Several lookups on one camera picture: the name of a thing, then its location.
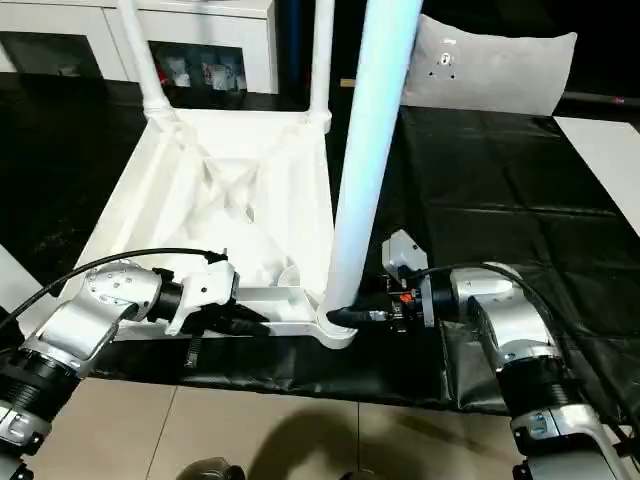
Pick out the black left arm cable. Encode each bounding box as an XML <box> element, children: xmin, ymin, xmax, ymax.
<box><xmin>0</xmin><ymin>247</ymin><xmax>231</xmax><ymax>333</ymax></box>

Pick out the black work mat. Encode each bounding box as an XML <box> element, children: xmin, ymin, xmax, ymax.
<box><xmin>0</xmin><ymin>72</ymin><xmax>640</xmax><ymax>413</ymax></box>

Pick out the white plastic table top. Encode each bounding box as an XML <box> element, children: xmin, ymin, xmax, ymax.
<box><xmin>58</xmin><ymin>104</ymin><xmax>360</xmax><ymax>350</ymax></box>

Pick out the white board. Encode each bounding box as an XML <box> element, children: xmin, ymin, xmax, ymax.
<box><xmin>552</xmin><ymin>114</ymin><xmax>640</xmax><ymax>217</ymax></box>

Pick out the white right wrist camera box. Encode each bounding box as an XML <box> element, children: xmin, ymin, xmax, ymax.
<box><xmin>381</xmin><ymin>229</ymin><xmax>432</xmax><ymax>287</ymax></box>

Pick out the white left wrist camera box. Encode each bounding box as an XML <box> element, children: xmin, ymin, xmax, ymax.
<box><xmin>164</xmin><ymin>257</ymin><xmax>242</xmax><ymax>338</ymax></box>

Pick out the white glass-door cabinet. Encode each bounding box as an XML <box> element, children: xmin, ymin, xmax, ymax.
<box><xmin>0</xmin><ymin>0</ymin><xmax>280</xmax><ymax>97</ymax></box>

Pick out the grey white pillow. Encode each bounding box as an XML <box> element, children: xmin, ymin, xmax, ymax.
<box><xmin>399</xmin><ymin>12</ymin><xmax>580</xmax><ymax>117</ymax></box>

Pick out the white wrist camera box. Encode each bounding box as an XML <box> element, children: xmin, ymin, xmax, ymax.
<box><xmin>381</xmin><ymin>229</ymin><xmax>432</xmax><ymax>287</ymax></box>
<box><xmin>164</xmin><ymin>257</ymin><xmax>242</xmax><ymax>338</ymax></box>

